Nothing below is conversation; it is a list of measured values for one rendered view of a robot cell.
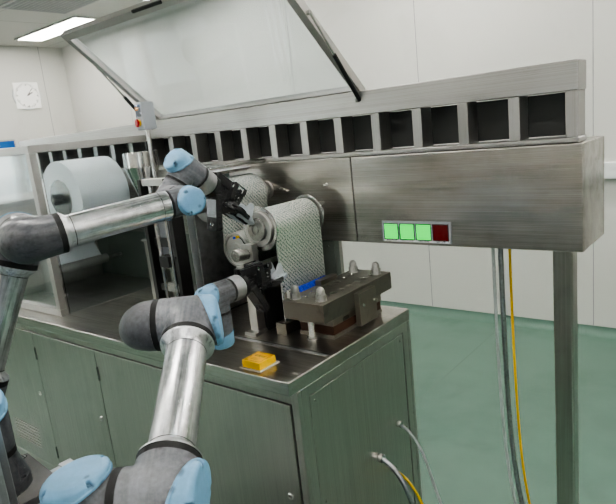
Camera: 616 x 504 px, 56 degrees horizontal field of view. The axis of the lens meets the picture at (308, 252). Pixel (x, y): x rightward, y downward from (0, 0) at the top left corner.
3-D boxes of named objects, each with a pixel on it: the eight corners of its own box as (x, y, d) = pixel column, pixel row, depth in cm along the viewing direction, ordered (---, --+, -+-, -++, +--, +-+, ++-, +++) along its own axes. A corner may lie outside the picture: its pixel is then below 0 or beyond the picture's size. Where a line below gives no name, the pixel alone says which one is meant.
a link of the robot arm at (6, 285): (-58, 440, 131) (2, 208, 133) (-60, 417, 144) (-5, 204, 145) (0, 441, 138) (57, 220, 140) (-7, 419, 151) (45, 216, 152)
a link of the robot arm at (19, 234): (-5, 225, 123) (203, 175, 148) (-11, 221, 132) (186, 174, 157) (11, 277, 125) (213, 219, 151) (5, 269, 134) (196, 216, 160)
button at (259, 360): (242, 367, 167) (241, 359, 167) (258, 358, 173) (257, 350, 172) (260, 371, 163) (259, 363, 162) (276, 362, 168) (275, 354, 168)
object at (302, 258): (282, 297, 190) (275, 242, 186) (324, 278, 207) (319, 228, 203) (283, 297, 189) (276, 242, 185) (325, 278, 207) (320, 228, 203)
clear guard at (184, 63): (70, 37, 226) (70, 36, 226) (161, 117, 261) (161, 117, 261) (268, -32, 160) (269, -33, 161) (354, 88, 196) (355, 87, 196)
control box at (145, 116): (133, 131, 218) (129, 103, 216) (150, 129, 222) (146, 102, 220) (140, 129, 212) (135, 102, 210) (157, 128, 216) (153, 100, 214)
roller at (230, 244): (225, 265, 202) (221, 232, 199) (274, 249, 221) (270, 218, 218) (250, 268, 194) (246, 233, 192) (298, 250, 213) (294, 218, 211)
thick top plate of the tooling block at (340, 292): (284, 318, 185) (282, 300, 183) (354, 284, 215) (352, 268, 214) (324, 324, 175) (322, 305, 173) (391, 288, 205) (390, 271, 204)
